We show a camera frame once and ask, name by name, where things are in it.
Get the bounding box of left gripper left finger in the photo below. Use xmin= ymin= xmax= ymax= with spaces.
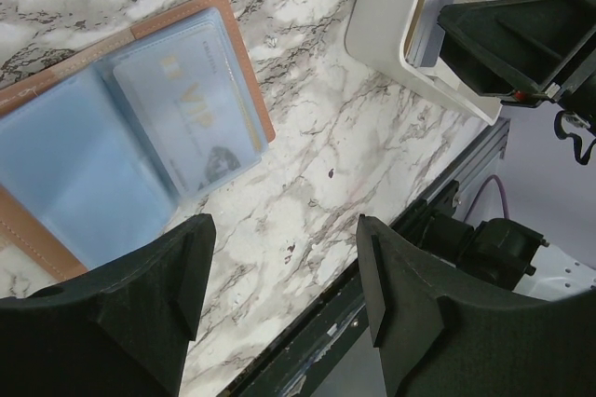
xmin=1 ymin=214 xmax=216 ymax=396

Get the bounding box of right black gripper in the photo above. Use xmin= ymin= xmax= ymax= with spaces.
xmin=436 ymin=0 xmax=596 ymax=168

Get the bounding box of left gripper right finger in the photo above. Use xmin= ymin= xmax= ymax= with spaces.
xmin=357 ymin=215 xmax=595 ymax=396

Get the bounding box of silver grey credit card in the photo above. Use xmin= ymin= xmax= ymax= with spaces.
xmin=405 ymin=0 xmax=454 ymax=68

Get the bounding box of tan leather card holder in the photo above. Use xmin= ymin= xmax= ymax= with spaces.
xmin=1 ymin=0 xmax=276 ymax=281

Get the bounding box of grey VIP card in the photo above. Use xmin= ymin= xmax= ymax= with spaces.
xmin=111 ymin=23 xmax=264 ymax=199

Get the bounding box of white rectangular tray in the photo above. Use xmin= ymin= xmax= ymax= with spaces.
xmin=345 ymin=0 xmax=501 ymax=125

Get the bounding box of aluminium rail frame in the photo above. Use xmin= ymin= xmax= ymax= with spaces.
xmin=391 ymin=117 xmax=510 ymax=235

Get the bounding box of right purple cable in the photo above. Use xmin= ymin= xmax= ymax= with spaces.
xmin=460 ymin=174 xmax=513 ymax=221

